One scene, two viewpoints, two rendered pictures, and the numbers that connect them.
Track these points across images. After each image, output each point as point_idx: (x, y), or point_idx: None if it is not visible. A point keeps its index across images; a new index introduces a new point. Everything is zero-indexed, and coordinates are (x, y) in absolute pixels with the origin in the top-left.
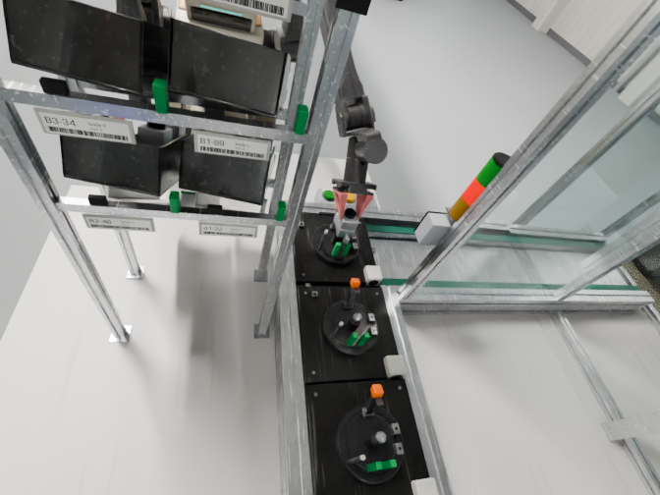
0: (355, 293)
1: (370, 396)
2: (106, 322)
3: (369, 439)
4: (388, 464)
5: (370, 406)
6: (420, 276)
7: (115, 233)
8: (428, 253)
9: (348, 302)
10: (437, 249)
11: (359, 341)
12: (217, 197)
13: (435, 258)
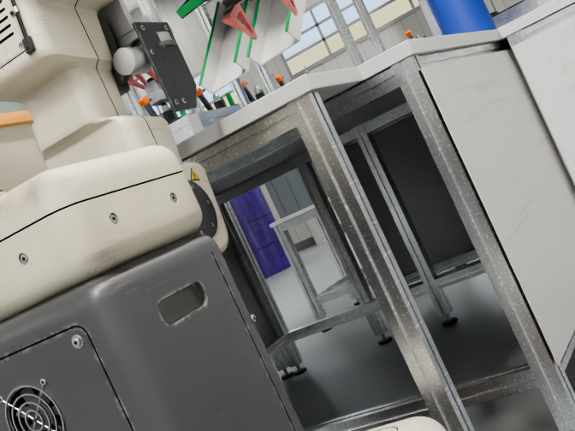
0: (204, 90)
1: (246, 89)
2: (381, 40)
3: (263, 93)
4: (263, 91)
5: (251, 93)
6: (148, 114)
7: (339, 8)
8: (133, 96)
9: (211, 106)
10: (131, 85)
11: (227, 106)
12: (244, 52)
13: (137, 90)
